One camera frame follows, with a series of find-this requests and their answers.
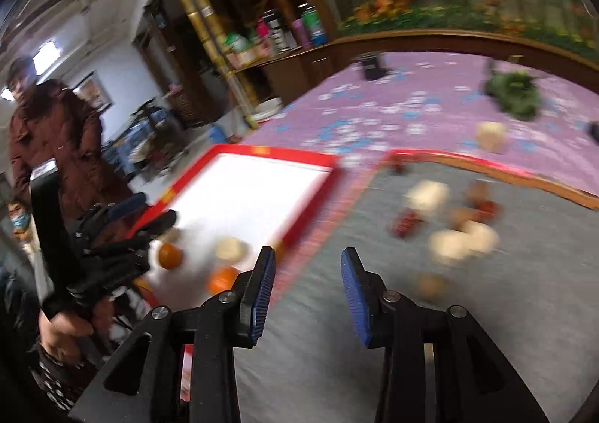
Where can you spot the red tray white inside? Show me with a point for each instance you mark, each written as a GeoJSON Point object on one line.
{"type": "Point", "coordinates": [252, 189]}

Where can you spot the green and blue bottle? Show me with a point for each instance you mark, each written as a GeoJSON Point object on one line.
{"type": "Point", "coordinates": [313, 25]}

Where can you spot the green snack packets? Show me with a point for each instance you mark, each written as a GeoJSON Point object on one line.
{"type": "Point", "coordinates": [236, 41]}

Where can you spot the pink bottle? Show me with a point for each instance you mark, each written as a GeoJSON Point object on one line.
{"type": "Point", "coordinates": [262, 27]}

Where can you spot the dark wooden chair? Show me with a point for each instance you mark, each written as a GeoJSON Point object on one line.
{"type": "Point", "coordinates": [149, 116]}

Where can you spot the brown longan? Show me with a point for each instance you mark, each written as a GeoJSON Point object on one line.
{"type": "Point", "coordinates": [477, 191]}
{"type": "Point", "coordinates": [433, 286]}

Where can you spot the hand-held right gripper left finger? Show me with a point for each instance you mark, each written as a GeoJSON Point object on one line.
{"type": "Point", "coordinates": [259, 296]}

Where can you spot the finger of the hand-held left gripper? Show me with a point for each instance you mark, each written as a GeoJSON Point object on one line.
{"type": "Point", "coordinates": [124, 259]}
{"type": "Point", "coordinates": [157, 222]}

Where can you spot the pale beige food chunk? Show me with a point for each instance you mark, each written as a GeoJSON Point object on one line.
{"type": "Point", "coordinates": [230, 248]}
{"type": "Point", "coordinates": [484, 236]}
{"type": "Point", "coordinates": [448, 247]}
{"type": "Point", "coordinates": [427, 197]}
{"type": "Point", "coordinates": [491, 136]}

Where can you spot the wicker basket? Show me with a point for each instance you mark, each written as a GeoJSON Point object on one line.
{"type": "Point", "coordinates": [185, 105]}

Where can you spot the framed wall picture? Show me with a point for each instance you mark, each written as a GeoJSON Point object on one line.
{"type": "Point", "coordinates": [93, 93]}

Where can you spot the person's left forearm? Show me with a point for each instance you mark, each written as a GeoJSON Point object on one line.
{"type": "Point", "coordinates": [56, 385]}

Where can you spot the large red date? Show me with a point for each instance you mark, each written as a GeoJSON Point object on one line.
{"type": "Point", "coordinates": [405, 223]}

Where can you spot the orange mandarin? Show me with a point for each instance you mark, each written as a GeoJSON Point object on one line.
{"type": "Point", "coordinates": [223, 281]}
{"type": "Point", "coordinates": [169, 255]}

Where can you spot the purple bottle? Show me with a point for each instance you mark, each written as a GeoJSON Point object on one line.
{"type": "Point", "coordinates": [298, 33]}

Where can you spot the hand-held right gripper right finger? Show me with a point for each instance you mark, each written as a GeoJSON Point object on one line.
{"type": "Point", "coordinates": [355, 296]}

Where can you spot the green leafy vegetable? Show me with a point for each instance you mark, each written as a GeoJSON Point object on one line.
{"type": "Point", "coordinates": [512, 93]}

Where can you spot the purple floral blanket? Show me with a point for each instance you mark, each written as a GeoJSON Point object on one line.
{"type": "Point", "coordinates": [374, 123]}

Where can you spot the grey mat red border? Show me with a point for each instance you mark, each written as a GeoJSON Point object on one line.
{"type": "Point", "coordinates": [318, 381]}

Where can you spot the person's left hand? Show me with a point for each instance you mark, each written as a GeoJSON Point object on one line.
{"type": "Point", "coordinates": [63, 336]}

